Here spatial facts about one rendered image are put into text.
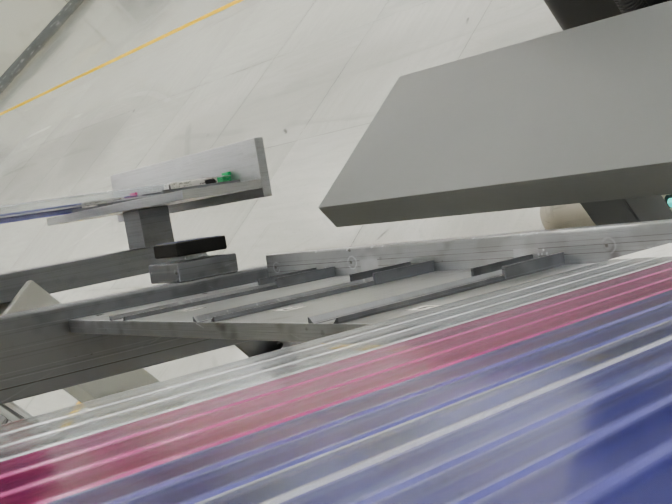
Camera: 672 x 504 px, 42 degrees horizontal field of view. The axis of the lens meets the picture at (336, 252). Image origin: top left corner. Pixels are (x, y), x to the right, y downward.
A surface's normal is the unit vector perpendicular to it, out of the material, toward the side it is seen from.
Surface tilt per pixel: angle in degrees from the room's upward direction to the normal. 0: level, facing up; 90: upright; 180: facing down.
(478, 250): 47
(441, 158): 0
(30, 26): 90
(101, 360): 90
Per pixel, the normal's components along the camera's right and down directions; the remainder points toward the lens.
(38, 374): 0.65, -0.05
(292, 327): -0.74, 0.14
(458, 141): -0.61, -0.63
